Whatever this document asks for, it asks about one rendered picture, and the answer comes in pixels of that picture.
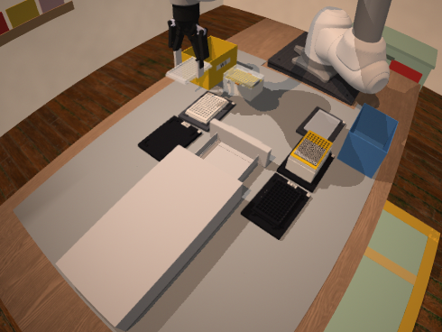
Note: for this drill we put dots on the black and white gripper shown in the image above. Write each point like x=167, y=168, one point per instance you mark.
x=187, y=19

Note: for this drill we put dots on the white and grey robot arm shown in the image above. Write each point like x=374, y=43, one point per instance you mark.
x=359, y=57

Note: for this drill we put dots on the blue open-top bin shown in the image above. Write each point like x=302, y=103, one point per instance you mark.
x=367, y=153

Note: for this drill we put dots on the grey flat mat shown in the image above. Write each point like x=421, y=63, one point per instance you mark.
x=242, y=279

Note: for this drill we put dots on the yellow translucent bin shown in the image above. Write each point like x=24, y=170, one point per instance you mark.
x=222, y=55

